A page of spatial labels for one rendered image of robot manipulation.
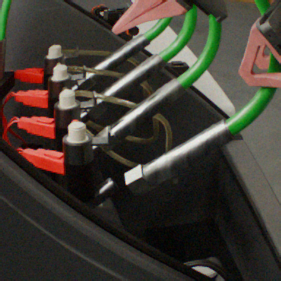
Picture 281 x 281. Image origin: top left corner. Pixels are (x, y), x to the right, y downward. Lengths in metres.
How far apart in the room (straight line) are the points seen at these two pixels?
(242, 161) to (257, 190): 0.09
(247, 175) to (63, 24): 0.31
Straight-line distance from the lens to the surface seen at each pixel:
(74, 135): 0.83
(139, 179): 0.74
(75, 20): 1.12
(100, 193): 0.85
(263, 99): 0.69
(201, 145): 0.71
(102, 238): 0.48
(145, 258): 0.50
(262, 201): 1.07
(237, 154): 1.19
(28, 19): 1.11
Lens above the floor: 1.47
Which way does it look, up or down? 25 degrees down
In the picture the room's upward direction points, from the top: 1 degrees counter-clockwise
